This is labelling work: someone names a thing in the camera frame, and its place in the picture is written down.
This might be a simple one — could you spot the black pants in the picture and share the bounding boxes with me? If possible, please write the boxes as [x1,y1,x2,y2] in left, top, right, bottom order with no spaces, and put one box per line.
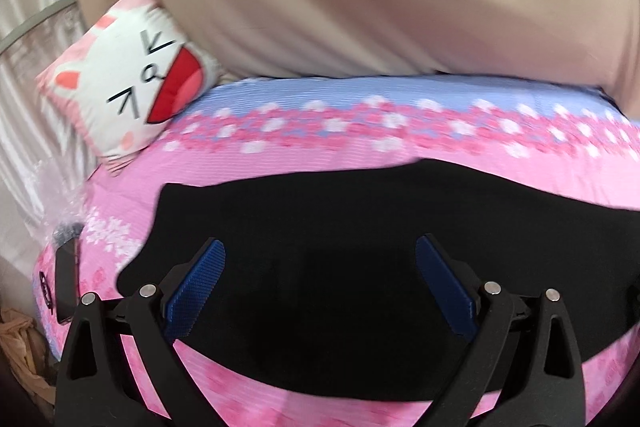
[116,160,639,401]

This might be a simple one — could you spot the brown paper bag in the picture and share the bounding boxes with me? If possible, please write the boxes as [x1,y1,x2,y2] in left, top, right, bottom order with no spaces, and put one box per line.
[1,308,55,407]

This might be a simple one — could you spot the black smartphone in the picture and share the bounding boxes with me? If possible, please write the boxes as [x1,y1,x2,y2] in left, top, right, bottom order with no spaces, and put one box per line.
[54,235,79,324]

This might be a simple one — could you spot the silvery pink curtain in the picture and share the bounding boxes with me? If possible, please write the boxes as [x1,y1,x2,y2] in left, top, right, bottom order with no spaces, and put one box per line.
[1,0,96,260]

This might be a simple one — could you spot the pink floral bed sheet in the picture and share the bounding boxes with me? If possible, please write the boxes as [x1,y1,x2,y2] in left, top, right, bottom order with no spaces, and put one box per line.
[32,74,640,427]

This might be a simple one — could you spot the white cat face pillow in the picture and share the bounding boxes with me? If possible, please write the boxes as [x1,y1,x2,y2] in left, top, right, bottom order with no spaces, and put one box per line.
[37,0,221,173]

